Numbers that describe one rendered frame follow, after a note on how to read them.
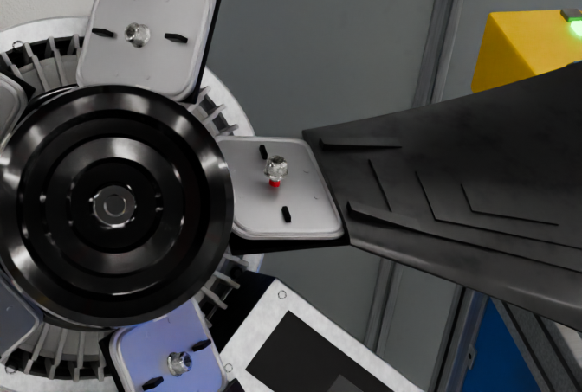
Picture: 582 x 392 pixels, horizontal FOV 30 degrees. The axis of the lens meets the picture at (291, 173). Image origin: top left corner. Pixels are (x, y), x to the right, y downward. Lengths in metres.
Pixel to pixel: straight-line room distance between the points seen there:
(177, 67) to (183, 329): 0.15
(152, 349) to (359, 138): 0.18
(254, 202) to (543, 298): 0.17
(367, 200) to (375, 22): 0.84
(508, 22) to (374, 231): 0.49
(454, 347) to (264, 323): 0.60
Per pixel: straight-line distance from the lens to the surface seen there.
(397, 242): 0.59
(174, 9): 0.60
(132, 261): 0.53
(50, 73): 0.70
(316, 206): 0.60
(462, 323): 1.25
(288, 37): 1.41
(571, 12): 1.09
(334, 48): 1.44
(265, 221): 0.58
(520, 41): 1.03
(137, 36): 0.60
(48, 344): 0.70
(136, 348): 0.58
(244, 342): 0.70
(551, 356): 1.07
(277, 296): 0.70
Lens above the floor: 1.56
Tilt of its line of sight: 38 degrees down
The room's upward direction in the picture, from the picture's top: 7 degrees clockwise
